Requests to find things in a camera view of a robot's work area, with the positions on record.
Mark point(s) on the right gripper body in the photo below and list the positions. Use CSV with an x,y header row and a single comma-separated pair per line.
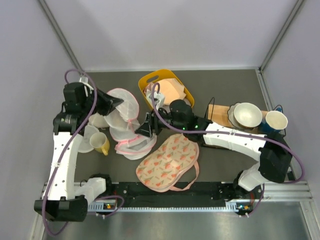
x,y
159,125

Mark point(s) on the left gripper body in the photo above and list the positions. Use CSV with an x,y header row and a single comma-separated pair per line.
x,y
87,104

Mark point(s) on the white pink-trimmed mesh laundry bag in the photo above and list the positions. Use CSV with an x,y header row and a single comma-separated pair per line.
x,y
122,121

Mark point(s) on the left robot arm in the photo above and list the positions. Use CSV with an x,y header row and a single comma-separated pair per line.
x,y
62,201

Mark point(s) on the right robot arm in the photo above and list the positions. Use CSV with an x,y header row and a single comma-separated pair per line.
x,y
271,152

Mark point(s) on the empty pink-trimmed mesh laundry bag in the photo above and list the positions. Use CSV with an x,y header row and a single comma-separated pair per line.
x,y
136,148

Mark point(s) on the peach padded bra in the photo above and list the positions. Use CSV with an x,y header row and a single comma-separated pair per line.
x,y
171,89

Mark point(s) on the tulip print bra bag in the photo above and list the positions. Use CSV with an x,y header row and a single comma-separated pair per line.
x,y
162,169

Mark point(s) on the white garment in basket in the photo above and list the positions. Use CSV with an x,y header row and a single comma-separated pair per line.
x,y
151,97

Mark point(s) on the yellow mug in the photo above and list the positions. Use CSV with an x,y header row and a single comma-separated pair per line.
x,y
100,143

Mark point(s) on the white saucer plate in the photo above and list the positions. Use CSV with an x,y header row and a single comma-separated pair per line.
x,y
85,146

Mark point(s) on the scalloped white plate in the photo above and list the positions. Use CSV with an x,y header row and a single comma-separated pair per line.
x,y
230,115

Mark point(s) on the white ceramic bowl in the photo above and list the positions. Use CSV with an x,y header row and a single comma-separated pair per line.
x,y
248,115

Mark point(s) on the blue paper cup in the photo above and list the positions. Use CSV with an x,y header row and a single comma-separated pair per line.
x,y
274,121

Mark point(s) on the black wire wooden rack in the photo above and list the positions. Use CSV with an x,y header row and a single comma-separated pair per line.
x,y
217,115

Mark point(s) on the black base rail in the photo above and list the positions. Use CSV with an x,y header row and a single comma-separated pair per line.
x,y
200,194

